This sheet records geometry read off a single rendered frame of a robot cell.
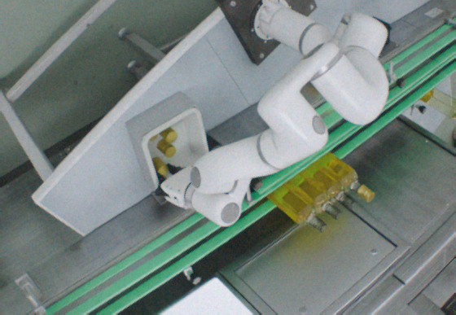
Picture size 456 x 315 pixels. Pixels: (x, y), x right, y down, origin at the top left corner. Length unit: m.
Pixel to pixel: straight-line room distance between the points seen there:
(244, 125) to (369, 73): 0.58
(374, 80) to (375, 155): 0.87
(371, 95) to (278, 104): 0.18
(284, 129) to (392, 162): 0.94
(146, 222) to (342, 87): 0.73
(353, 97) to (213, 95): 0.60
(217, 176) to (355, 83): 0.34
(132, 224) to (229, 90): 0.46
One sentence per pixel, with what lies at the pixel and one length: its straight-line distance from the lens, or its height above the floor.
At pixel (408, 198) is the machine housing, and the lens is 1.76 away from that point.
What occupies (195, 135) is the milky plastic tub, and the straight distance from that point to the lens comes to 1.43.
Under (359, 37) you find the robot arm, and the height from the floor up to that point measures 1.14.
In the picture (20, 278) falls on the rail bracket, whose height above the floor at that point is 0.86.
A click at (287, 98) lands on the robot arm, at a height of 1.20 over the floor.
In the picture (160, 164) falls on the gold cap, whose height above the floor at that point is 0.80.
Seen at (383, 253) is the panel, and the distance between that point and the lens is 1.58.
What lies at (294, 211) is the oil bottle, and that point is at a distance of 1.48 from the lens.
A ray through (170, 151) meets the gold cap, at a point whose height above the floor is 0.81.
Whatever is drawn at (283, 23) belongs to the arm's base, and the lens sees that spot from 1.38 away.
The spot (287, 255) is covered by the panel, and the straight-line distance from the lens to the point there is 1.57.
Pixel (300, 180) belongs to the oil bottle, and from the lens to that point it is 1.54.
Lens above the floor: 1.77
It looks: 39 degrees down
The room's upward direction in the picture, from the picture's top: 129 degrees clockwise
